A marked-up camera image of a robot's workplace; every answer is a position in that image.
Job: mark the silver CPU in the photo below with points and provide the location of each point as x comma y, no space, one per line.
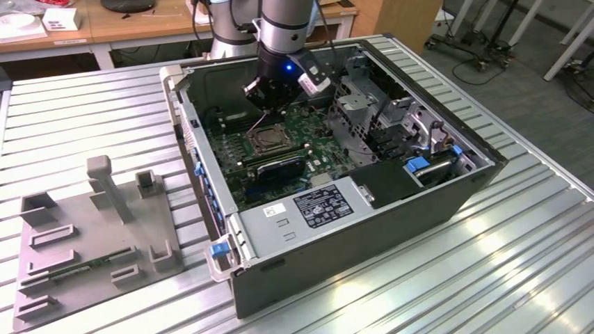
272,138

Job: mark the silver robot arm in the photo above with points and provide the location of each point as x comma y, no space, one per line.
284,31

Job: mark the CPU socket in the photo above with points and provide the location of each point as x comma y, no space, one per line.
278,149

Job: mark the perforated metal drive cage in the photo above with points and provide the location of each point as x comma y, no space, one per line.
366,87

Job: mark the green motherboard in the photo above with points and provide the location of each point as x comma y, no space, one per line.
325,146

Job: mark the wooden desk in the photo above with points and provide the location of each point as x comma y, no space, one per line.
153,24
19,43

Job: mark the wooden cabinet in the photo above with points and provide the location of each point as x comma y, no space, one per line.
404,24

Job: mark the black graphics card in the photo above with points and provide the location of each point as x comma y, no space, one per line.
278,172

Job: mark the silver finned heat sink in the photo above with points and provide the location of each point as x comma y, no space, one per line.
321,179

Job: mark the blue plastic latch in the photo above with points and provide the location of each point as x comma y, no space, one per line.
456,150
217,251
416,165
197,169

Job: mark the black round base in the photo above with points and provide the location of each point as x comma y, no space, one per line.
127,4

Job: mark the black plastic drive bay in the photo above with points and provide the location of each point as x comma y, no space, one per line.
381,184

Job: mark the grey power supply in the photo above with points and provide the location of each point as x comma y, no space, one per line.
274,231

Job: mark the white labelled box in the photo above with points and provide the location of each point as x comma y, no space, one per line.
61,19

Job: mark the red packet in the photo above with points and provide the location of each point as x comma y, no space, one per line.
58,2

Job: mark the black wheeled stand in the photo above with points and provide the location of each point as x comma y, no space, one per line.
499,21

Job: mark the white round device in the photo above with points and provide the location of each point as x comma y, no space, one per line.
19,24

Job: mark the black and grey PC case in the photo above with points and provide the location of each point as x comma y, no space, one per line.
353,264

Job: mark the grey parts rack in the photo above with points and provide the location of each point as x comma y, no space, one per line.
107,236

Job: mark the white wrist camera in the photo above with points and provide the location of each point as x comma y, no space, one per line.
314,86

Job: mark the silver drive cage bracket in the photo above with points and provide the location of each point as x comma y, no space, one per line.
356,101

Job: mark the silver metal bay frame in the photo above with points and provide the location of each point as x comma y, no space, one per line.
413,115

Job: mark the white table frame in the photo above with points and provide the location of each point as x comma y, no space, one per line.
567,52

